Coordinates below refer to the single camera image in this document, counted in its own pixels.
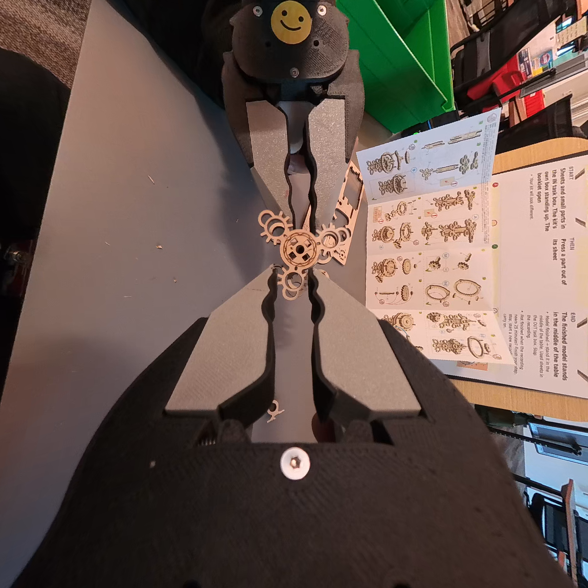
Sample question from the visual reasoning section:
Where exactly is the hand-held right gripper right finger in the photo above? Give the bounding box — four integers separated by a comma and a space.
308, 269, 423, 425

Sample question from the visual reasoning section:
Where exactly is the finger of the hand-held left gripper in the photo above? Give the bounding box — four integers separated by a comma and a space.
304, 97, 351, 229
246, 101, 297, 227

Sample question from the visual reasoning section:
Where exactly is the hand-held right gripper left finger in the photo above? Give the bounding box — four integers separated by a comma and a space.
163, 266, 278, 426

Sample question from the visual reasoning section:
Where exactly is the wooden laser-cut parts sheet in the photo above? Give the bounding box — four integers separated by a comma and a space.
303, 161, 366, 267

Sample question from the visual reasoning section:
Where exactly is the wooden gear model assembly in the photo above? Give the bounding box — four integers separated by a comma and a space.
258, 209, 347, 304

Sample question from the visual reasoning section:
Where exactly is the person's left forearm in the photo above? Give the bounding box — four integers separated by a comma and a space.
122, 0, 239, 108

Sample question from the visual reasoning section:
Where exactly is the green plastic bin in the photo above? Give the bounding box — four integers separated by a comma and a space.
335, 0, 455, 134

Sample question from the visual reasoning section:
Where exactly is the white task instruction card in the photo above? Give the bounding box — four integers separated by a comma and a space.
448, 138, 588, 412

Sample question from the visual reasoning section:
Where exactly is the folded assembly instruction booklet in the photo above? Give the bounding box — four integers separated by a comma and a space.
356, 108, 517, 366

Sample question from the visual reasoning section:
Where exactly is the white printed task card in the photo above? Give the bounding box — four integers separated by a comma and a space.
492, 154, 588, 400

